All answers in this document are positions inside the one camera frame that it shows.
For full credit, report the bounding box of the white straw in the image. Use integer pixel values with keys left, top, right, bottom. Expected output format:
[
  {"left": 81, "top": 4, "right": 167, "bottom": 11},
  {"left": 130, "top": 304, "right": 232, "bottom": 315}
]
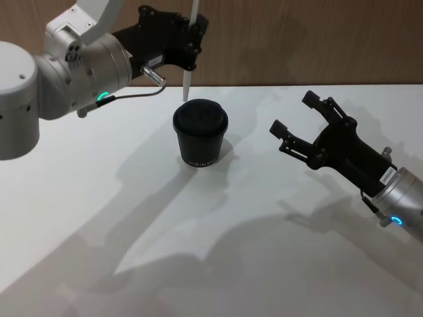
[{"left": 180, "top": 0, "right": 201, "bottom": 102}]

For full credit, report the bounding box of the black paper cup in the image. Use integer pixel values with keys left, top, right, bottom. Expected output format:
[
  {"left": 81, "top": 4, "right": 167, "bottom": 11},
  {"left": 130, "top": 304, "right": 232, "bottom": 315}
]
[{"left": 174, "top": 122, "right": 228, "bottom": 170}]

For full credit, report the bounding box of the thin dark left gripper cable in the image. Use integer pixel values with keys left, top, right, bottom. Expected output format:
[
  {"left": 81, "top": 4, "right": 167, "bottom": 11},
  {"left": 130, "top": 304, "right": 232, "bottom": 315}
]
[{"left": 95, "top": 65, "right": 169, "bottom": 108}]

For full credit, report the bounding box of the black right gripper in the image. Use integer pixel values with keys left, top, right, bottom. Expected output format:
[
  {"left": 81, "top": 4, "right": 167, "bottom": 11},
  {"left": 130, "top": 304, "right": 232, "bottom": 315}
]
[{"left": 268, "top": 90, "right": 399, "bottom": 195}]

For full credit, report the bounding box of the black cup lid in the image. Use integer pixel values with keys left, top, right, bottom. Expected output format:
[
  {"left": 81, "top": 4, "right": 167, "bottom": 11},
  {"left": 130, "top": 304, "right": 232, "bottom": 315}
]
[{"left": 172, "top": 98, "right": 229, "bottom": 137}]

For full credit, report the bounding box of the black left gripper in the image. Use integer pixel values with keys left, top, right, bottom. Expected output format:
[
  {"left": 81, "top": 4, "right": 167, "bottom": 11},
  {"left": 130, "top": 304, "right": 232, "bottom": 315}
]
[{"left": 111, "top": 5, "right": 210, "bottom": 79}]

